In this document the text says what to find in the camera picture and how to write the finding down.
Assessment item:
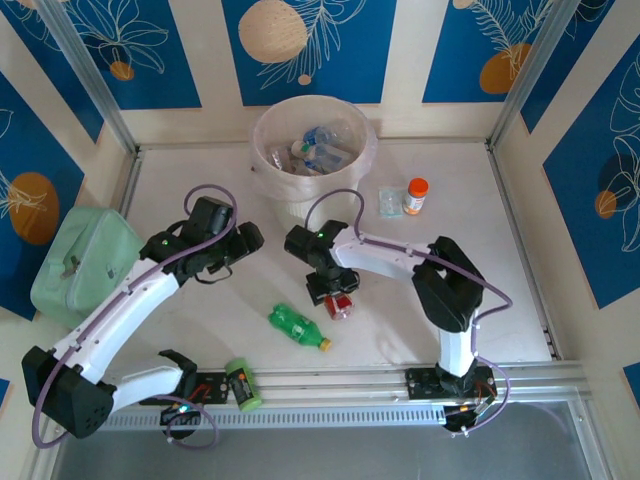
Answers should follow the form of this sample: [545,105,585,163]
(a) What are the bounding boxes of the red label drink bottle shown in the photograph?
[323,294,357,321]

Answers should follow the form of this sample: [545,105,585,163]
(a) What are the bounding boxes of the white ribbed waste bin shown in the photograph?
[251,94,377,225]

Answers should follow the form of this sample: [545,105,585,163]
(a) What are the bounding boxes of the translucent plastic bin liner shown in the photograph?
[249,95,377,202]

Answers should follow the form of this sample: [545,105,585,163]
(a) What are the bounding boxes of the green plastic soda bottle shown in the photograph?
[268,302,334,354]

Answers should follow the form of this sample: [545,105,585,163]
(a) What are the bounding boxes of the small clear plastic packet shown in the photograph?
[377,185,404,220]

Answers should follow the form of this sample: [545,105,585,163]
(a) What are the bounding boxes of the orange capped pill bottle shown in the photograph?
[402,178,430,217]

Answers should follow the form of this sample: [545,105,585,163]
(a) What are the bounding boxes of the green cylinder with black label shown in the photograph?
[223,357,265,413]

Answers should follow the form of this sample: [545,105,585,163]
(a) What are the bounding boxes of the green plastic container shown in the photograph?
[29,206,146,330]

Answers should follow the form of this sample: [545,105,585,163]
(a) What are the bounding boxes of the small controller circuit board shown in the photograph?
[159,399,204,426]
[442,384,496,434]

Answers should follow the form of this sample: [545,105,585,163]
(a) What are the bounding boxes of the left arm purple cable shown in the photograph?
[32,184,239,449]

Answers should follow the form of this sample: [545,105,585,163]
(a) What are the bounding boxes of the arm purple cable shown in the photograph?
[304,187,514,436]
[32,184,239,449]

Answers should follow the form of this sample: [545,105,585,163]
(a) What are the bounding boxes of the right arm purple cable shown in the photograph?
[304,187,514,436]

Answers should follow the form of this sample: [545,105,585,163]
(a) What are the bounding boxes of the aluminium front frame rail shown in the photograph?
[42,360,586,412]

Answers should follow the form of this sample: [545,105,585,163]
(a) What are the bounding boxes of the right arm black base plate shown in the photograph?
[403,366,496,401]

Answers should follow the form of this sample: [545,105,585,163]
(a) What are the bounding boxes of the grey slotted cable duct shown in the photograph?
[107,407,447,432]

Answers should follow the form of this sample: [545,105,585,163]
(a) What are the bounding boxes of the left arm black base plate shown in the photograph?
[149,369,234,407]

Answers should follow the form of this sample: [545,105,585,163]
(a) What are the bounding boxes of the aluminium corner post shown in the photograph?
[487,0,576,151]
[37,0,140,157]

